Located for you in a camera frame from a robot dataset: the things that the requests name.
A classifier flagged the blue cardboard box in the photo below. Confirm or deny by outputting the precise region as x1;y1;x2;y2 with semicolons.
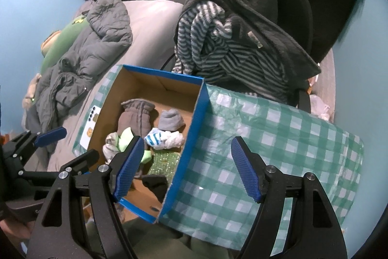
74;65;210;223

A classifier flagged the smartphone with white case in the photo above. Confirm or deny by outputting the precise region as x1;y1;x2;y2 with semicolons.
80;105;101;150

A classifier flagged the white grey patterned sock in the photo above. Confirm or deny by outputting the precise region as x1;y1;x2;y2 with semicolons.
103;132;120;164

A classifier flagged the person's left hand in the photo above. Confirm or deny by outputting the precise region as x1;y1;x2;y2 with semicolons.
1;217;35;247

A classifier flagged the light green cloth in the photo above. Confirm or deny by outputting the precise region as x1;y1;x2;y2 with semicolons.
118;127;152;164

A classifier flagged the dark grey fleece jacket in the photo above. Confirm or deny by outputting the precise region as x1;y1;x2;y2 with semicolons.
178;0;320;80

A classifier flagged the white blue striped sock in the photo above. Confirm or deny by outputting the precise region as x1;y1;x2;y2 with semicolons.
145;127;185;150

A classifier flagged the black sock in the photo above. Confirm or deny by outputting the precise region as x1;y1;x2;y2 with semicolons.
141;174;168;203

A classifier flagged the green plush pillow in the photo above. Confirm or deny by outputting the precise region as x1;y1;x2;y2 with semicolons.
40;15;89;75

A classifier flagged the light grey bed sheet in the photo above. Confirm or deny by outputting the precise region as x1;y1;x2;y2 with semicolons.
47;0;183;172

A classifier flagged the light grey knit sock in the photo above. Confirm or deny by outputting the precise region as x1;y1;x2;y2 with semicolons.
158;109;185;132

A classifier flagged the green sparkly scrub cloth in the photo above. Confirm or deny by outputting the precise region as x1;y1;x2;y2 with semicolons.
148;150;180;185

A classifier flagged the grey striped sweater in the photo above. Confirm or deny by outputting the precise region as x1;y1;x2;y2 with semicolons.
172;1;290;104

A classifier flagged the green checkered tablecloth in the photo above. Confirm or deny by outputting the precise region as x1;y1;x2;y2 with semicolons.
74;65;364;258

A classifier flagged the brown grey fuzzy sock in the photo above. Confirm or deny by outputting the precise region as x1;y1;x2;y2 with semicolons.
117;99;155;138

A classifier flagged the grey puffer jacket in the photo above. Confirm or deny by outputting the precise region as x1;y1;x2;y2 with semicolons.
26;0;133;133

